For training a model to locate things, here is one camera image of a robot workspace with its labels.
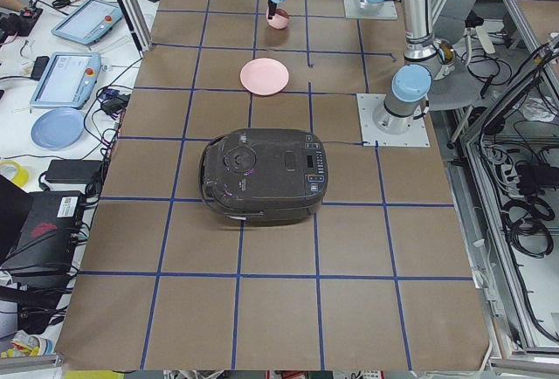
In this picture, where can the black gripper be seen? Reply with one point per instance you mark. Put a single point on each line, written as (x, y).
(272, 6)

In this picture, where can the pink bowl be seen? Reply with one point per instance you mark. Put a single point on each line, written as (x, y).
(277, 22)

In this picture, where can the red apple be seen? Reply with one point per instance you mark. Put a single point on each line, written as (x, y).
(282, 13)

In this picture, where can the pink plate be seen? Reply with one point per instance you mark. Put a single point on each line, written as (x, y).
(264, 76)

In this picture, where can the blue plate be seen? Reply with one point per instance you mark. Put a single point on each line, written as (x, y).
(58, 128)

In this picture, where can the black rice cooker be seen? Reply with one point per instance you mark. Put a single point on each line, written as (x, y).
(264, 175)

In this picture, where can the blue teach pendant far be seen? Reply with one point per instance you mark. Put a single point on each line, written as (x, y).
(89, 23)

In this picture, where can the blue teach pendant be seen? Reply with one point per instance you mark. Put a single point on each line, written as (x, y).
(67, 81)
(89, 23)

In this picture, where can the blue teach pendant near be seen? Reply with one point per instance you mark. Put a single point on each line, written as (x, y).
(67, 81)

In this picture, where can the black power adapter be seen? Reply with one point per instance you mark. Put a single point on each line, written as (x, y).
(72, 171)

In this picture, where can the yellow tape roll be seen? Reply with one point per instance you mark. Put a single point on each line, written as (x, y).
(14, 172)

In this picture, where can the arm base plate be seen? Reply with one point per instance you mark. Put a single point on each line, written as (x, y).
(363, 9)
(379, 128)

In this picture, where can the aluminium frame post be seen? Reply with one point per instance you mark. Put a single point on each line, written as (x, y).
(136, 23)

